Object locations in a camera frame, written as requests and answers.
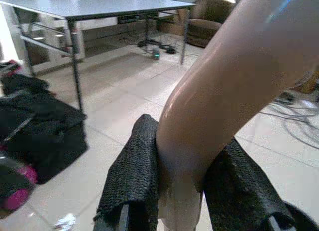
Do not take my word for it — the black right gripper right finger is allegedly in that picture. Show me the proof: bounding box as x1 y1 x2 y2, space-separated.
203 138 314 231

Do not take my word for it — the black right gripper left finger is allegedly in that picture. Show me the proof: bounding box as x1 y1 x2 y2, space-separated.
93 113 160 231

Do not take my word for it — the beige plastic dustpan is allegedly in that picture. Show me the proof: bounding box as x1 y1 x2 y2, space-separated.
156 0 319 231

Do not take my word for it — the black fabric bag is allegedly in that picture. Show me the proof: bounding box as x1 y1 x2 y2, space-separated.
0 73 89 185

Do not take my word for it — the black and pink wheeled object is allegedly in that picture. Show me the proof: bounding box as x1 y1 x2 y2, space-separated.
0 151 38 217

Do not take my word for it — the black power strip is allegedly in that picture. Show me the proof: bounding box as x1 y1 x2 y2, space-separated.
138 39 176 54

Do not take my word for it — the brown armchair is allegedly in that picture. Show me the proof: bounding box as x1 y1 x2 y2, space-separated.
186 0 236 48

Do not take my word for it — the grey metal-legged table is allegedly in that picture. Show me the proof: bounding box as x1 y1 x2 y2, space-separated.
0 0 198 112

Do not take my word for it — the grey floor cable bundle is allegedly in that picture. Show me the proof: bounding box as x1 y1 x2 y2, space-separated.
259 90 319 150

